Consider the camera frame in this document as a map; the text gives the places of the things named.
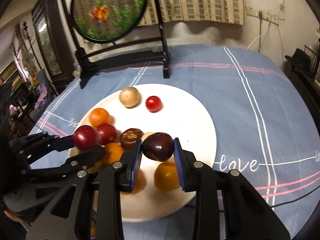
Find white oval plate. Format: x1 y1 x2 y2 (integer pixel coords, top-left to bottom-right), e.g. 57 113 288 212
68 83 218 223

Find large red plum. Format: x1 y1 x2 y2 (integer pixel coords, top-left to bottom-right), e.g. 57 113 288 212
73 125 102 152

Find person's left hand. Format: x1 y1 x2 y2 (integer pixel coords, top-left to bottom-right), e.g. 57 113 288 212
4 210 33 226

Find blue striped tablecloth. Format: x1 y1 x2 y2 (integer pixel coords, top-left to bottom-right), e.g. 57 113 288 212
32 45 319 239

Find small pale potato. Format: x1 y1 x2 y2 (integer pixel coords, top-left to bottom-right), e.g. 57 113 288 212
119 86 140 108

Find small red tomato right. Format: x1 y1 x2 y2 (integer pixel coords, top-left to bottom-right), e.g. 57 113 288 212
97 123 117 145

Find black equipment rack with monitor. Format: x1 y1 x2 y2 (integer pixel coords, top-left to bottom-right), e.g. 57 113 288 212
284 46 319 126

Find red cherry tomato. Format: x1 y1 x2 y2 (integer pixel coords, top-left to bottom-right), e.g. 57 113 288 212
145 96 162 112

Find dark framed picture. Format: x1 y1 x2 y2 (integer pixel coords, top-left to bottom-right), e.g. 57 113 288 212
31 0 74 85

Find small orange at pile edge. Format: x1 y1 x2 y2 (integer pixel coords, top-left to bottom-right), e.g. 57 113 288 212
89 108 111 128

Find white power cable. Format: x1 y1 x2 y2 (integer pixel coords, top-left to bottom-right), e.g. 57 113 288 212
246 17 272 51

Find dark purple plum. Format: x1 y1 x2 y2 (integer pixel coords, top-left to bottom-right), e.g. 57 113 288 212
142 132 174 162

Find small orange fruit on plate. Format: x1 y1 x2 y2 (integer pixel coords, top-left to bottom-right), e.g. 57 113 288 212
154 161 180 192

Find wall power strip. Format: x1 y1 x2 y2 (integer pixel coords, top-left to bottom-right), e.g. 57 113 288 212
245 5 279 25

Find round goldfish screen on stand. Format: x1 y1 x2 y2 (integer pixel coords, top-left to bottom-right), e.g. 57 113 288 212
61 0 170 88

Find orange tangerine on plate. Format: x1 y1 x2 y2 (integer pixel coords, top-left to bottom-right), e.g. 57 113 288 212
101 142 125 165

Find striped beige curtain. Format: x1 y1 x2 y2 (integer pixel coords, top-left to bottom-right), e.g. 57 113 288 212
138 0 245 27

